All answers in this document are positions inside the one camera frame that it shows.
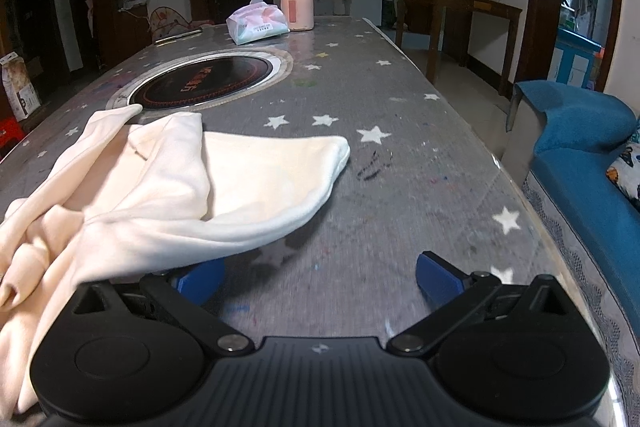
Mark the cream white garment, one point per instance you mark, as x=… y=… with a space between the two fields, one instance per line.
x=130 y=199

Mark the printed paper bag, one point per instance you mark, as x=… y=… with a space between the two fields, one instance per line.
x=20 y=91

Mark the dark wooden side table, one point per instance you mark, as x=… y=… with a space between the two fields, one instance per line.
x=451 y=26

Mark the patterned cushion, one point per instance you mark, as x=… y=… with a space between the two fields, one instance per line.
x=624 y=173

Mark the dark phone on table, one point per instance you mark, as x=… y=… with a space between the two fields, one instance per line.
x=183 y=35

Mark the pink thermos bottle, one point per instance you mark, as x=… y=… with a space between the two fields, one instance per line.
x=299 y=14

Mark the round induction cooktop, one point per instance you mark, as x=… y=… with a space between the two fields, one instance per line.
x=204 y=80

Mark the blue sofa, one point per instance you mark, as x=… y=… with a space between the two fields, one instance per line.
x=561 y=141

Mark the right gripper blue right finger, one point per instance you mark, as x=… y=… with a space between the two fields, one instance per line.
x=457 y=300

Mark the red plastic stool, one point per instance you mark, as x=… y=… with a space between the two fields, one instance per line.
x=11 y=134

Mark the wet wipes pack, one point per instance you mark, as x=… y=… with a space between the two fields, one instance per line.
x=256 y=21

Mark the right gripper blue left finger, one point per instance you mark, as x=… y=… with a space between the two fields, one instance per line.
x=178 y=297

